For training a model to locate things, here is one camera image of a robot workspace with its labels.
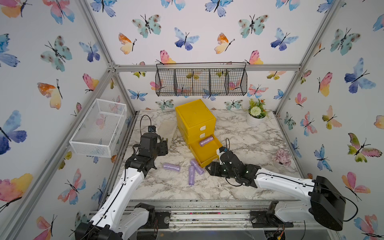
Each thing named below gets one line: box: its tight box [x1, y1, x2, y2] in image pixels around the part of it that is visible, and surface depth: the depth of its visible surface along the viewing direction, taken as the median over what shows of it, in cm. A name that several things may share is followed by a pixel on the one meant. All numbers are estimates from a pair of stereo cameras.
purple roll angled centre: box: [190, 159, 205, 175], surface depth 92 cm
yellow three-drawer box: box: [175, 99, 223, 168], surface depth 92 cm
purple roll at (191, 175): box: [188, 165, 195, 186], surface depth 88 cm
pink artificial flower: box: [274, 149, 292, 167], surface depth 87 cm
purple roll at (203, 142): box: [199, 136, 214, 147], surface depth 103 cm
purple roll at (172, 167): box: [162, 162, 181, 173], surface depth 91 cm
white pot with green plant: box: [247, 98, 268, 128], surface depth 106 cm
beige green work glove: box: [157, 119, 177, 148], surface depth 112 cm
